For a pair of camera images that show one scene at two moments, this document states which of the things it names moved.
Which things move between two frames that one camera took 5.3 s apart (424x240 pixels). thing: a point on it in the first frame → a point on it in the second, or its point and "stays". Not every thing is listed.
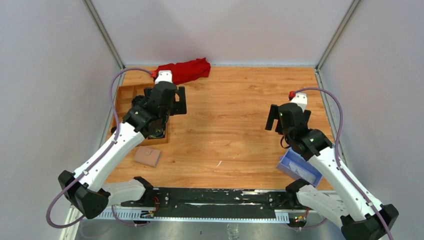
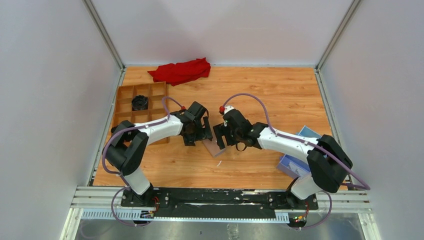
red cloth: x=188 y=70 stays
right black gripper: x=274 y=114 → x=221 y=130
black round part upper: x=136 y=99 stays
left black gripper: x=179 y=106 → x=189 y=140
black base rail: x=212 y=203 stays
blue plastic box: x=295 y=165 stays
